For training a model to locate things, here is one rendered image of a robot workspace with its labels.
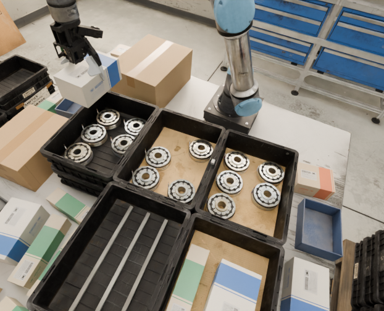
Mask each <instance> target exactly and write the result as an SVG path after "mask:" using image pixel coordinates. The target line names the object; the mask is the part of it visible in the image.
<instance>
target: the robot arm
mask: <svg viewBox="0 0 384 311"><path fill-rule="evenodd" d="M208 1H210V3H211V6H212V10H213V12H214V17H215V22H216V26H217V31H218V34H219V35H220V36H223V38H224V42H225V48H226V52H227V57H228V64H229V68H228V70H227V76H226V80H225V85H224V88H223V91H222V93H221V94H220V96H219V98H218V101H217V105H218V107H219V108H220V110H222V111H223V112H225V113H228V114H238V115H239V116H242V117H247V116H250V115H254V114H255V113H257V112H258V111H260V109H261V107H262V100H261V98H260V96H259V87H258V82H257V81H256V80H255V79H254V75H253V74H254V73H253V72H254V69H253V64H252V57H251V45H250V39H249V30H250V29H251V27H252V25H253V18H254V14H255V3H254V0H208ZM46 2H47V5H48V8H49V11H50V13H51V17H52V19H53V20H54V23H52V24H50V27H51V30H52V33H53V35H54V38H55V40H56V41H55V42H53V45H54V48H55V50H56V53H57V56H58V58H61V57H62V56H64V58H63V59H62V60H61V64H65V63H67V62H68V63H69V64H71V63H73V64H75V65H77V64H78V63H80V62H82V61H83V60H84V57H86V55H87V54H88V55H89V56H87V57H86V62H87V64H88V65H89V67H88V71H87V72H88V75H89V76H91V77H92V76H95V75H97V74H99V75H100V77H101V78H102V80H103V81H104V80H105V76H104V70H103V67H102V63H101V60H100V58H99V56H98V53H97V52H96V50H95V49H94V48H93V47H92V45H91V43H90V42H89V41H88V40H87V38H86V37H85V36H90V37H93V38H102V35H103V31H102V30H100V28H98V27H94V26H90V27H89V26H86V25H80V23H81V21H80V17H79V16H80V14H79V11H78V7H77V3H76V0H46ZM56 46H60V48H61V52H60V54H59V53H58V51H57V49H56Z"/></svg>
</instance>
